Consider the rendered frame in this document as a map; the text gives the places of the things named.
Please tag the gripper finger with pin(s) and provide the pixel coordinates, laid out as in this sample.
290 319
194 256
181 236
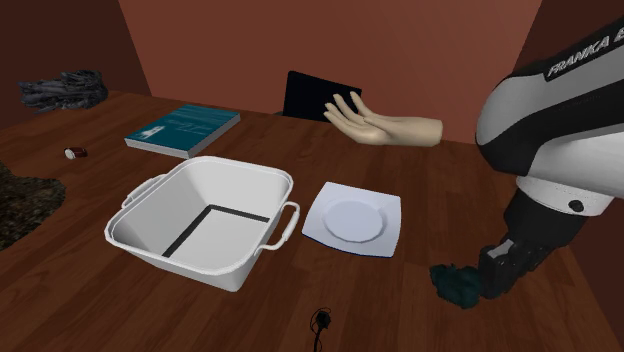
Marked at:
497 275
531 258

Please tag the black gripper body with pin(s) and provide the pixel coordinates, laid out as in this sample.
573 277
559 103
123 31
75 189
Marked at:
541 222

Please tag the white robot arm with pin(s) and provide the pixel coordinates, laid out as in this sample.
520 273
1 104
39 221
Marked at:
560 102

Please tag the dark teal crumpled object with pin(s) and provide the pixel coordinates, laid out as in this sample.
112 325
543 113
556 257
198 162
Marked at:
456 285

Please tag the brown wooden table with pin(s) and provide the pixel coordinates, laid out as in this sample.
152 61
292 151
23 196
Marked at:
438 195

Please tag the white square plate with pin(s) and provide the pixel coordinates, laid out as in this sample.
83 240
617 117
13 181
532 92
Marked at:
353 222

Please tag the beige mannequin hand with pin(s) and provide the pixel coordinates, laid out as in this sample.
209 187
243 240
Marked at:
390 129

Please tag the teal book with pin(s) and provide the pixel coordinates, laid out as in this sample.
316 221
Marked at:
185 129

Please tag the small brown bottle white cap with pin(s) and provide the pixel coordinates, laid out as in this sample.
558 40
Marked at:
77 153

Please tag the dark grey crumpled heap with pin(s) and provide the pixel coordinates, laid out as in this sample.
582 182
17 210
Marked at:
66 90

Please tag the dark brown rough mass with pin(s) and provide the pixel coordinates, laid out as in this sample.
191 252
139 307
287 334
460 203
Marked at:
24 204

